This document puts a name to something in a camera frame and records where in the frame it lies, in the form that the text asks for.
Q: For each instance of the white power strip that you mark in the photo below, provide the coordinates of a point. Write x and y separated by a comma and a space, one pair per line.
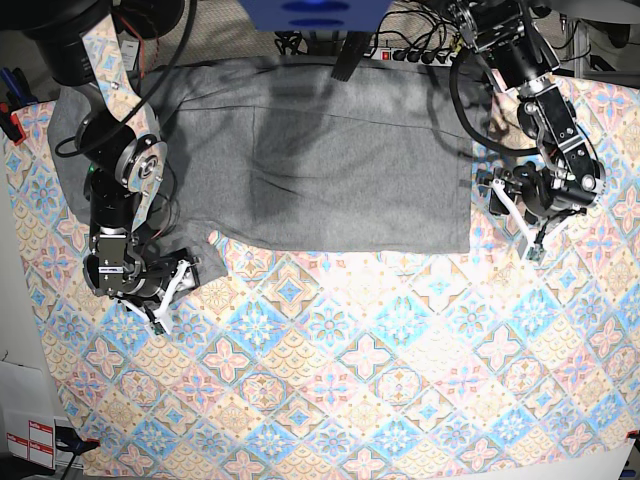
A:
440, 58

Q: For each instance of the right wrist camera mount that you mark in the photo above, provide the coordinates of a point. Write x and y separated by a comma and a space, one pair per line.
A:
162, 285

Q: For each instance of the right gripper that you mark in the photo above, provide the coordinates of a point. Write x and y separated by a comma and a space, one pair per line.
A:
117, 267

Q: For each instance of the black centre post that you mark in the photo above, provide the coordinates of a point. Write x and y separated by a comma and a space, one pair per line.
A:
353, 49

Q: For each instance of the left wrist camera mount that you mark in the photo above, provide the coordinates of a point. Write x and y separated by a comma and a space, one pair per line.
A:
538, 232

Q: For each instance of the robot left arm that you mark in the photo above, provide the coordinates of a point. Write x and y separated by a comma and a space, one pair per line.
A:
503, 39

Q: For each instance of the white cardboard box red labels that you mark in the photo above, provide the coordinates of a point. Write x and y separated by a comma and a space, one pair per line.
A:
28, 415

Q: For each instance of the blue clamp handle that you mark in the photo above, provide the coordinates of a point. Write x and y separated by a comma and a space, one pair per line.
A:
19, 92

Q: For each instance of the grey T-shirt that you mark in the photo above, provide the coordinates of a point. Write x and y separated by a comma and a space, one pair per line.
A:
275, 153

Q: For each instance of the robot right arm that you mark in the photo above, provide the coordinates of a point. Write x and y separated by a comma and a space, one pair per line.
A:
120, 136

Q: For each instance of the black orange clamp bottom left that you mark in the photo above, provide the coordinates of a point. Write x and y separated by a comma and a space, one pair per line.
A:
67, 440

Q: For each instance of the patterned colourful tablecloth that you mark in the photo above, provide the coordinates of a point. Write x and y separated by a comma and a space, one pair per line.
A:
363, 366

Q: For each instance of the red black clamp left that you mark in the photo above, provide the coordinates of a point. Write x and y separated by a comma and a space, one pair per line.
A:
11, 125

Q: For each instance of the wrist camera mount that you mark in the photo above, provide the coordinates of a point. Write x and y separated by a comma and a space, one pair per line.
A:
162, 285
538, 232

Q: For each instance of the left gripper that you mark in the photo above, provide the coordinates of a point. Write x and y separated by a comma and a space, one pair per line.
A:
545, 196

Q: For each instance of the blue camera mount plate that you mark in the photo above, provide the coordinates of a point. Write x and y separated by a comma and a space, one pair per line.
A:
330, 15

